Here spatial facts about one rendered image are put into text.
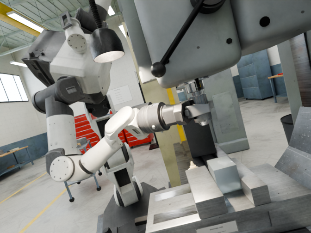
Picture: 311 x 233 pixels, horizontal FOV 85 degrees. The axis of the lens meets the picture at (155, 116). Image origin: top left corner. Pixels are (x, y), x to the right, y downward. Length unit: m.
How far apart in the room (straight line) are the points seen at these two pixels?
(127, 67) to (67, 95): 9.13
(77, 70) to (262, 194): 0.70
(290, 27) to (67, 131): 0.66
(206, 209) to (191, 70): 0.29
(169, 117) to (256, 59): 7.33
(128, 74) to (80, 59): 8.96
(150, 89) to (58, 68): 1.53
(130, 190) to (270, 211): 0.95
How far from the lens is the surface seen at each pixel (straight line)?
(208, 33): 0.39
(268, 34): 0.41
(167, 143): 2.27
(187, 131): 0.83
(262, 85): 7.75
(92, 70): 0.77
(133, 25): 0.48
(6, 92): 11.13
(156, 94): 2.18
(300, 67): 0.74
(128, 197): 1.30
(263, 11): 0.41
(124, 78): 9.75
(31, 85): 12.11
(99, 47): 0.39
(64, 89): 0.69
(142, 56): 0.45
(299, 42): 0.73
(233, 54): 0.40
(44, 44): 0.92
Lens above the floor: 1.29
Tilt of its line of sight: 6 degrees down
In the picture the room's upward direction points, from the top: 17 degrees counter-clockwise
